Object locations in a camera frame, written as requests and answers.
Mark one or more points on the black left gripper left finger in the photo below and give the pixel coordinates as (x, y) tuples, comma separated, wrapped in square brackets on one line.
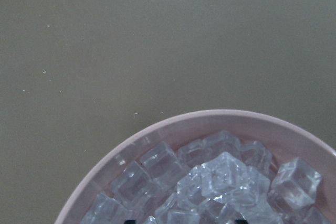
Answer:
[(132, 221)]

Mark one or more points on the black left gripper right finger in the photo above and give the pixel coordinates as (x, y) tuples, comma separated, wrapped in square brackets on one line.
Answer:
[(240, 221)]

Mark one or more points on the pile of clear ice cubes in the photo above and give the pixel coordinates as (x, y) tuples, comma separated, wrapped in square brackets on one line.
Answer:
[(217, 179)]

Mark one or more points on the pink bowl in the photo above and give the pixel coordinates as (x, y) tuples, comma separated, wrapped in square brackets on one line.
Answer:
[(284, 139)]

